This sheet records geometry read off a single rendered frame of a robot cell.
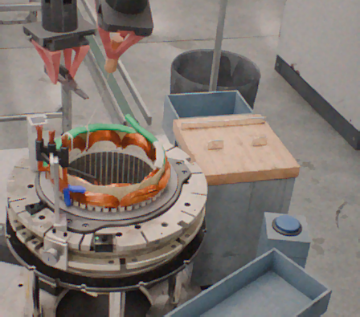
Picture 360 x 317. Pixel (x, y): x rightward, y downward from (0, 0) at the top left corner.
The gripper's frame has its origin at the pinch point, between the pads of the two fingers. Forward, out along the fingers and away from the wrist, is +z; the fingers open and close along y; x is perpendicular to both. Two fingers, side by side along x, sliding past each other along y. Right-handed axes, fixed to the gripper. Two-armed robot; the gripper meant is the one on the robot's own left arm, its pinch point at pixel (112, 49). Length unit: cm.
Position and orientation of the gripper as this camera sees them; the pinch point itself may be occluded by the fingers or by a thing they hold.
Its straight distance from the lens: 92.3
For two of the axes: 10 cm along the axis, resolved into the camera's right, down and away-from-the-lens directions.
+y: 1.6, 8.0, -5.8
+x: 9.5, 0.4, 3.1
